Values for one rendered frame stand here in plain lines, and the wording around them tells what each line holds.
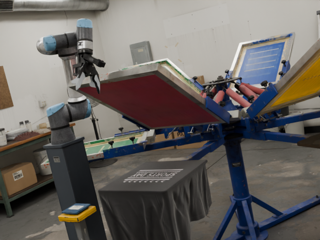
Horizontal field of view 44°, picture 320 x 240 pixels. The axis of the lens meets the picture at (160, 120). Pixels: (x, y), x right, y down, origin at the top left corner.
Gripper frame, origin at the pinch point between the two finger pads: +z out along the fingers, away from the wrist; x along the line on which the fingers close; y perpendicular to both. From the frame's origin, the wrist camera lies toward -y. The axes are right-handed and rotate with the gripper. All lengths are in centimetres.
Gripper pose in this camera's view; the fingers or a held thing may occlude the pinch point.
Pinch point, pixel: (89, 92)
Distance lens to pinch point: 191.6
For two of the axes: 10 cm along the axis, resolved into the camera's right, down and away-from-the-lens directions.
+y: -8.3, 0.9, 5.5
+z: 0.4, 9.9, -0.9
